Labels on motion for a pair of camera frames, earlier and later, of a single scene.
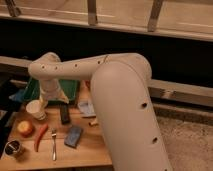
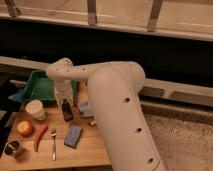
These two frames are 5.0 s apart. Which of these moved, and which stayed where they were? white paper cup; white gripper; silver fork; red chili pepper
Moved: white gripper
Stayed: silver fork; white paper cup; red chili pepper
